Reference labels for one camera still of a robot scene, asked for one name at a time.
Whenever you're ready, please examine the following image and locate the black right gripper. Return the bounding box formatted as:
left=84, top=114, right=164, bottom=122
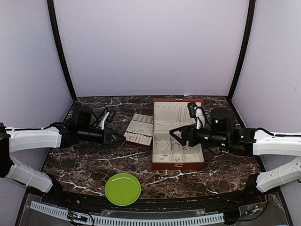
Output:
left=170, top=123, right=230, bottom=148

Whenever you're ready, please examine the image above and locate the brown jewelry box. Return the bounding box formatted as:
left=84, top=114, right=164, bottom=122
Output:
left=151, top=98, right=205, bottom=170

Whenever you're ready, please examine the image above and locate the jewelry tray brown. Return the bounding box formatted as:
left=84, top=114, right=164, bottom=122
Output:
left=124, top=113, right=153, bottom=149

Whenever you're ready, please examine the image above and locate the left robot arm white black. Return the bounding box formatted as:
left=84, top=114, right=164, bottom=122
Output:
left=0, top=106, right=125, bottom=205

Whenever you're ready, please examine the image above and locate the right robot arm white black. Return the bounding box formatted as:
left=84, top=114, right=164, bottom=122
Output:
left=169, top=102, right=301, bottom=204

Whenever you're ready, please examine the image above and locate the green plate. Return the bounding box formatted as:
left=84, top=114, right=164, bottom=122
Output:
left=104, top=173, right=141, bottom=206

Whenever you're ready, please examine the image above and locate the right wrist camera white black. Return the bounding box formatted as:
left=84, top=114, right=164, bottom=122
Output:
left=187, top=102, right=206, bottom=129

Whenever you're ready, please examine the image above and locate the white slotted cable duct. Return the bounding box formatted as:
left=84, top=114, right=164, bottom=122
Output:
left=29, top=201, right=224, bottom=226

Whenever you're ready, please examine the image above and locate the left black frame post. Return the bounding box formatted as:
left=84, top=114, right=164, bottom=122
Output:
left=47, top=0, right=77, bottom=102

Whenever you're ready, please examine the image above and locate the black frame post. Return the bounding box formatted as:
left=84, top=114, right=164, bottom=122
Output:
left=47, top=0, right=77, bottom=102
left=227, top=0, right=256, bottom=102

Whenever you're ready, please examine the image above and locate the right black frame post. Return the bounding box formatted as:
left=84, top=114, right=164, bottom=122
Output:
left=227, top=0, right=256, bottom=102

